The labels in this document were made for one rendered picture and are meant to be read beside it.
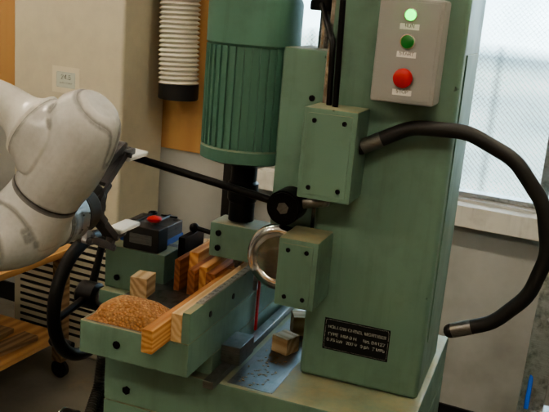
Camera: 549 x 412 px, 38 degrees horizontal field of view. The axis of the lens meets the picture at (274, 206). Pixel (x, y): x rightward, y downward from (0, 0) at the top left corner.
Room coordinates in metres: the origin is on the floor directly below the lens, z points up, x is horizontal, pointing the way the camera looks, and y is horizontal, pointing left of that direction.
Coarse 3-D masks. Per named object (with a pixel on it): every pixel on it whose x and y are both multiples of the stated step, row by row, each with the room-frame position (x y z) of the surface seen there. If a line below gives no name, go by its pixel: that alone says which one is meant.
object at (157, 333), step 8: (224, 272) 1.46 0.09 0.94; (216, 280) 1.41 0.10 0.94; (192, 296) 1.32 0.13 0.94; (168, 312) 1.23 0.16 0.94; (160, 320) 1.20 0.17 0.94; (168, 320) 1.20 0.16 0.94; (144, 328) 1.16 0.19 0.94; (152, 328) 1.16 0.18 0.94; (160, 328) 1.18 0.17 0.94; (168, 328) 1.20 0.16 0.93; (144, 336) 1.16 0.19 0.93; (152, 336) 1.15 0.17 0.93; (160, 336) 1.18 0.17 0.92; (168, 336) 1.20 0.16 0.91; (144, 344) 1.16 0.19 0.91; (152, 344) 1.15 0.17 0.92; (160, 344) 1.18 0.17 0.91; (144, 352) 1.16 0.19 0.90; (152, 352) 1.15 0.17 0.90
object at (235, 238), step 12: (216, 228) 1.48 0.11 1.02; (228, 228) 1.47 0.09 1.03; (240, 228) 1.46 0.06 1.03; (252, 228) 1.46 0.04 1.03; (216, 240) 1.48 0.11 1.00; (228, 240) 1.47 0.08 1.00; (240, 240) 1.46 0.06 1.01; (216, 252) 1.48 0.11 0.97; (228, 252) 1.47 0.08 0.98; (240, 252) 1.46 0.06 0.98
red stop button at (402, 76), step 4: (396, 72) 1.23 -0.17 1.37; (400, 72) 1.22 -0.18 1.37; (404, 72) 1.22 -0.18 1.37; (408, 72) 1.22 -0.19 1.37; (396, 76) 1.23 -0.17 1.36; (400, 76) 1.22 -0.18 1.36; (404, 76) 1.22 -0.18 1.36; (408, 76) 1.22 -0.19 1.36; (412, 76) 1.22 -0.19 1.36; (396, 80) 1.23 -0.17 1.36; (400, 80) 1.22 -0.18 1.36; (404, 80) 1.22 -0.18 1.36; (408, 80) 1.22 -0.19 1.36; (412, 80) 1.22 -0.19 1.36; (396, 84) 1.23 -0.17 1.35; (400, 84) 1.22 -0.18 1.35; (404, 84) 1.22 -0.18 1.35; (408, 84) 1.22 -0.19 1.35
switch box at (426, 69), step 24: (384, 0) 1.25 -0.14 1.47; (408, 0) 1.24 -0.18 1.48; (432, 0) 1.23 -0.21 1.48; (384, 24) 1.25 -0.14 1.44; (432, 24) 1.22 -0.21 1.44; (384, 48) 1.24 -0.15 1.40; (432, 48) 1.22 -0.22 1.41; (384, 72) 1.24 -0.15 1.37; (432, 72) 1.22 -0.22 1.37; (384, 96) 1.24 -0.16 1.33; (408, 96) 1.23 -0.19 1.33; (432, 96) 1.22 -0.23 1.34
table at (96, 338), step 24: (168, 288) 1.45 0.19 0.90; (264, 288) 1.53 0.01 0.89; (240, 312) 1.41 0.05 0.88; (96, 336) 1.26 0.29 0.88; (120, 336) 1.24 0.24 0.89; (216, 336) 1.31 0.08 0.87; (120, 360) 1.24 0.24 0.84; (144, 360) 1.22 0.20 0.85; (168, 360) 1.21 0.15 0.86; (192, 360) 1.21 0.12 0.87
